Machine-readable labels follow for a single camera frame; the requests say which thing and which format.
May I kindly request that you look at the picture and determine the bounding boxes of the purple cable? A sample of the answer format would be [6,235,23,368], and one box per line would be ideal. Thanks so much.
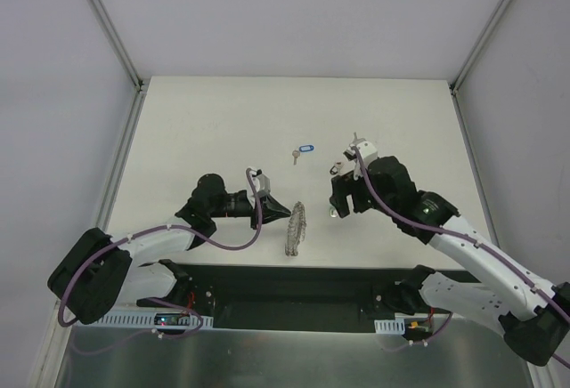
[352,146,570,362]
[58,167,264,356]

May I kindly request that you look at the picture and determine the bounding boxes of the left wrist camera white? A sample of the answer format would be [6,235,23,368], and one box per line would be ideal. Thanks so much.
[246,166,271,201]

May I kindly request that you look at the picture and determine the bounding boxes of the aluminium frame post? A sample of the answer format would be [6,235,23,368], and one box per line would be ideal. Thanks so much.
[449,0,516,97]
[86,0,146,93]

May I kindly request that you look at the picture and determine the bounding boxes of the metal key ring disc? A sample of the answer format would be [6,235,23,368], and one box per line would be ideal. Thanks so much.
[284,201,306,257]

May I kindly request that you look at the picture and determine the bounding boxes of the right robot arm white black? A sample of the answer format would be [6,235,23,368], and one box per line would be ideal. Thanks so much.
[330,148,569,367]

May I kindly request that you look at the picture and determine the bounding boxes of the left aluminium frame post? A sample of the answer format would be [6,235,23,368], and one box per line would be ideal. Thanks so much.
[86,0,146,93]

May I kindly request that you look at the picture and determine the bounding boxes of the white cable duct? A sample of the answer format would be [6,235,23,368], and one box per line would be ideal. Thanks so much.
[91,311,214,330]
[374,318,406,335]

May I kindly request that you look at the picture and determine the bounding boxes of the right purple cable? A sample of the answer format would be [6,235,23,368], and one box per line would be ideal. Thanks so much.
[352,146,570,362]

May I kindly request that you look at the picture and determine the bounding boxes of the key with blue framed tag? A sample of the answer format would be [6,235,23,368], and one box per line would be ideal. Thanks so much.
[291,144,314,166]

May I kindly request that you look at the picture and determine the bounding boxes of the left white cable duct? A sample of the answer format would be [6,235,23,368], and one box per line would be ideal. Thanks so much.
[91,311,214,330]

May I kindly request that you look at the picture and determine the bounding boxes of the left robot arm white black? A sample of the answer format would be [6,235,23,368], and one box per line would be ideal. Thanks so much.
[47,168,291,325]

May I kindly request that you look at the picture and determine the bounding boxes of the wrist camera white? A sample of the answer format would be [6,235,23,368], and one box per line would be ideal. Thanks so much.
[343,139,378,181]
[246,166,271,201]

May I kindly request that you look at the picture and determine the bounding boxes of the right white cable duct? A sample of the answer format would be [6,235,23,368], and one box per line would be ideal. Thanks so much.
[374,318,406,335]

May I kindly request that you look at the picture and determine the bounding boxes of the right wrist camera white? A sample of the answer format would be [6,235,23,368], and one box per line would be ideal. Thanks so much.
[343,139,378,181]

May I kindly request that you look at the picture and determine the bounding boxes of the right aluminium frame post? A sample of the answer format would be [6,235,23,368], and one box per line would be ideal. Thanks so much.
[449,0,516,97]

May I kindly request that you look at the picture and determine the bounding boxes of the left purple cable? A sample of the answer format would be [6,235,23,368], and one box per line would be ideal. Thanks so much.
[58,167,264,356]

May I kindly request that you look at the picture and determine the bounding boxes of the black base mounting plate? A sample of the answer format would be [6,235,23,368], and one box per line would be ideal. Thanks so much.
[119,261,451,330]

